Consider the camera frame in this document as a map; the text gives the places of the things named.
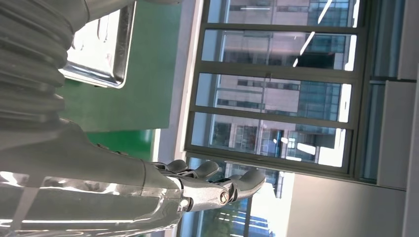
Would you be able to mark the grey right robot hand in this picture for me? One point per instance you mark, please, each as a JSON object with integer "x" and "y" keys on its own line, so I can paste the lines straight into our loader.
{"x": 98, "y": 170}

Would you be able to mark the electronic scale with steel tray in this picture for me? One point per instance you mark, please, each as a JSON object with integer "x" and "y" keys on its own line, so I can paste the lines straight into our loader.
{"x": 98, "y": 49}

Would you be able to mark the dark framed window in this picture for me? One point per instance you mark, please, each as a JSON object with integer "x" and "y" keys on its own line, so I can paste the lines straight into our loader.
{"x": 278, "y": 75}

